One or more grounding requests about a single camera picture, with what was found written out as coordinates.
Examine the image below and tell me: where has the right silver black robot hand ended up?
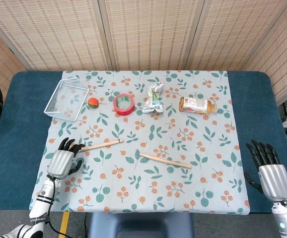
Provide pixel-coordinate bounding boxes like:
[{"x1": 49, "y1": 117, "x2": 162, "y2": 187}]
[{"x1": 243, "y1": 139, "x2": 287, "y2": 202}]

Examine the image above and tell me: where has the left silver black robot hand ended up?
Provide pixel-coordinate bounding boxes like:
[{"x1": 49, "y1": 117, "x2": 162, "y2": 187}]
[{"x1": 47, "y1": 137, "x2": 86, "y2": 180}]

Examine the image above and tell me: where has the wooden stick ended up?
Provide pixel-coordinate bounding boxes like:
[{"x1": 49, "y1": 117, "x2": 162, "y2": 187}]
[
  {"x1": 78, "y1": 139, "x2": 124, "y2": 153},
  {"x1": 139, "y1": 153, "x2": 192, "y2": 170}
]

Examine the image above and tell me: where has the small orange green ball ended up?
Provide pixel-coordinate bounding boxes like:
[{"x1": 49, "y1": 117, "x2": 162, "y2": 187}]
[{"x1": 87, "y1": 97, "x2": 99, "y2": 109}]

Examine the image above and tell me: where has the floral patterned tablecloth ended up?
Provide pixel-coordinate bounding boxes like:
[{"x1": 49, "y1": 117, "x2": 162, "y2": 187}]
[{"x1": 29, "y1": 70, "x2": 251, "y2": 215}]

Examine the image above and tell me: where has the red tape roll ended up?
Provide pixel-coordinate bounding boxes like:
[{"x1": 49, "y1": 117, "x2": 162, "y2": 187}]
[{"x1": 112, "y1": 93, "x2": 136, "y2": 117}]

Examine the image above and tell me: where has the orange drink plastic bottle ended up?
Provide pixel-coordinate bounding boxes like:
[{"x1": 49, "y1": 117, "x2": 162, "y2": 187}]
[{"x1": 178, "y1": 96, "x2": 218, "y2": 115}]

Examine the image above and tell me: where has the crumpled snack wrapper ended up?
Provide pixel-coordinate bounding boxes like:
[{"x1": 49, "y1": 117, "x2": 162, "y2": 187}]
[{"x1": 142, "y1": 81, "x2": 165, "y2": 114}]

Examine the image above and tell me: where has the woven bamboo folding screen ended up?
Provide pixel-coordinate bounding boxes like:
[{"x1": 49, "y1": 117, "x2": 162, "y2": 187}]
[{"x1": 0, "y1": 0, "x2": 287, "y2": 107}]

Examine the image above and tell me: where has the white wire mesh basket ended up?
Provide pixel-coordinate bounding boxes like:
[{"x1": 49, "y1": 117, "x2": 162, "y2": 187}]
[{"x1": 43, "y1": 77, "x2": 90, "y2": 122}]

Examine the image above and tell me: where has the black cable on floor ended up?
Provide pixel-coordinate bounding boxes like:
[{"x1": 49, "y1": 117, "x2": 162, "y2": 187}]
[{"x1": 49, "y1": 212, "x2": 91, "y2": 238}]

